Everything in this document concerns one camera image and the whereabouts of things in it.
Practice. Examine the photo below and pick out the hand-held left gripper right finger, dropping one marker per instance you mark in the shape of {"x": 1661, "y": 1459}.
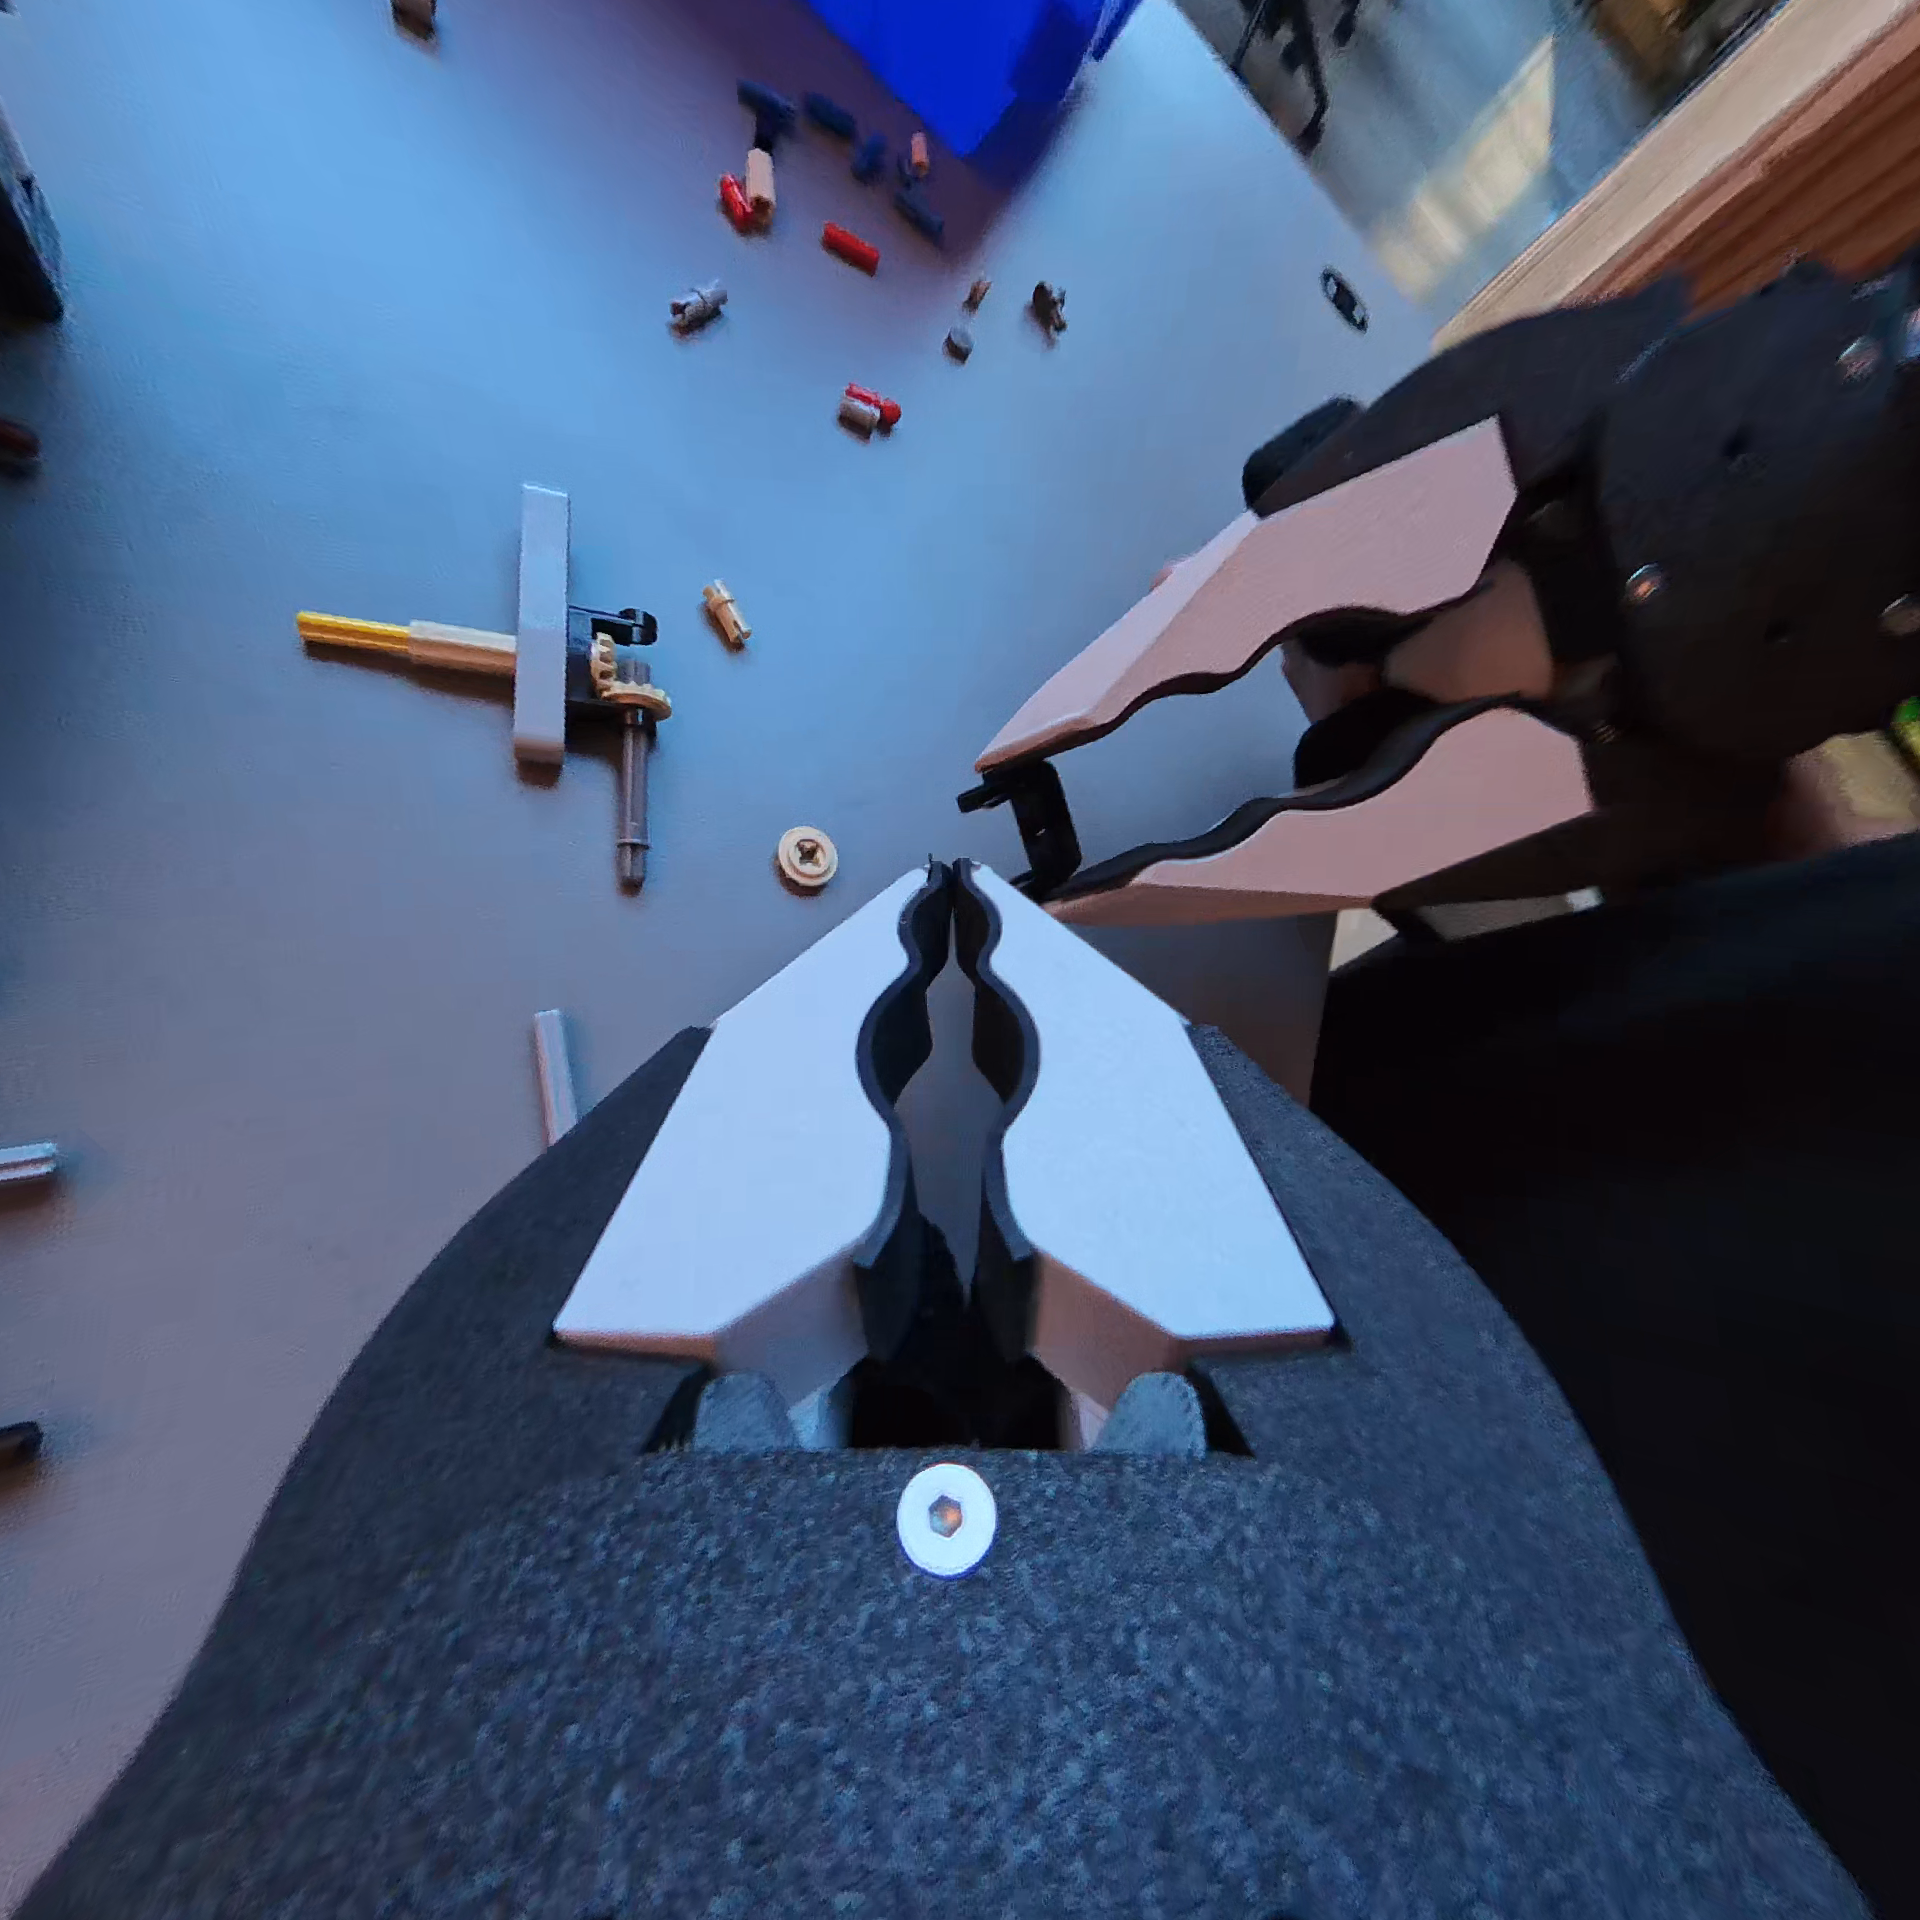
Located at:
{"x": 1155, "y": 1171}

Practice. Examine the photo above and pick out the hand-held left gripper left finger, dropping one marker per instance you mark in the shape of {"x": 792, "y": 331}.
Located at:
{"x": 734, "y": 1171}

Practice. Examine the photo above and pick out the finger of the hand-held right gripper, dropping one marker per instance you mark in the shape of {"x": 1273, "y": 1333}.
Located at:
{"x": 1319, "y": 556}
{"x": 1425, "y": 811}

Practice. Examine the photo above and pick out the light grey lego axle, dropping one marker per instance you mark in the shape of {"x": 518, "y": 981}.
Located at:
{"x": 556, "y": 1074}

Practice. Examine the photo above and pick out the tan round lego pulley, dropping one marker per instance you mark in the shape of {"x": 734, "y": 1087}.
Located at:
{"x": 807, "y": 859}

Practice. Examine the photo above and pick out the black lego bracket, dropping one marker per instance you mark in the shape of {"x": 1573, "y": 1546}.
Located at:
{"x": 1043, "y": 820}

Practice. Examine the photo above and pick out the grey beam lego subassembly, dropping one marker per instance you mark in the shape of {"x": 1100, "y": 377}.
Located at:
{"x": 541, "y": 629}

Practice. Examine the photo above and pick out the black oval lego link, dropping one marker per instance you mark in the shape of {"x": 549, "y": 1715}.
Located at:
{"x": 1345, "y": 299}

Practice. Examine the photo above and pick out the dark grey lego connector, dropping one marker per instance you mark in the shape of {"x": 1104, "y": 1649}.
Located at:
{"x": 1049, "y": 307}

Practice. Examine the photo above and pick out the red lego pin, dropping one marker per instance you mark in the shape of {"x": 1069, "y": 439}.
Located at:
{"x": 734, "y": 202}
{"x": 885, "y": 404}
{"x": 852, "y": 251}

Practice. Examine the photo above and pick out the light grey lego half bush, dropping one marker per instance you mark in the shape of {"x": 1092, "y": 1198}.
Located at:
{"x": 859, "y": 418}

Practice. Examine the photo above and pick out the grey lego pin connector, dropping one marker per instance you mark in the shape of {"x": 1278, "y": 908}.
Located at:
{"x": 699, "y": 307}

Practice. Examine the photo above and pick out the blue lego tee pin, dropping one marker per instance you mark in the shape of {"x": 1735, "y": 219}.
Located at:
{"x": 764, "y": 108}

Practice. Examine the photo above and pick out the partly built lego truck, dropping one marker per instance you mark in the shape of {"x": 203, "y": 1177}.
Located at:
{"x": 29, "y": 226}

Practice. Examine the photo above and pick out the wooden cabinet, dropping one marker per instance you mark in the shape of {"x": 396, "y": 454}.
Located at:
{"x": 1771, "y": 166}

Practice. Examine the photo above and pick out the blue plastic bin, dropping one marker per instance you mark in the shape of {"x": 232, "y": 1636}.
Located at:
{"x": 974, "y": 61}

